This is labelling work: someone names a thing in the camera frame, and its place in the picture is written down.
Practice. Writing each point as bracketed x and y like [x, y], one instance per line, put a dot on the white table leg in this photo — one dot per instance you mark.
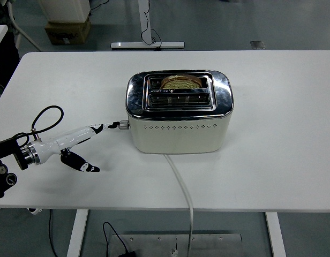
[78, 233]
[274, 233]

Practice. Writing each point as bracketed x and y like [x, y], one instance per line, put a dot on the grey floor socket plate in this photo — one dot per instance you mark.
[258, 44]

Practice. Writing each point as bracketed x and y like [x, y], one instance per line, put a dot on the white table stand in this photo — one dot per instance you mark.
[146, 45]

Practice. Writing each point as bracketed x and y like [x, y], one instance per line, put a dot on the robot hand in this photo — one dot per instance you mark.
[71, 136]

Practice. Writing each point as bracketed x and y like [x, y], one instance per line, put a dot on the white slanted tube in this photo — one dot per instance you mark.
[28, 37]

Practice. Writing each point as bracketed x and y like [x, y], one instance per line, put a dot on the brown bread slice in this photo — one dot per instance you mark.
[181, 83]

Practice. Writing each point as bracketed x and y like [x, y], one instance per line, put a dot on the grey metal plate with screws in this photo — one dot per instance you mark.
[208, 246]

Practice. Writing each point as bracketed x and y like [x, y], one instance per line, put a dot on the brown cardboard box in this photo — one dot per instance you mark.
[66, 33]

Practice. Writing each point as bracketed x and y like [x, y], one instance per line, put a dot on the white and chrome toaster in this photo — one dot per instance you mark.
[175, 134]

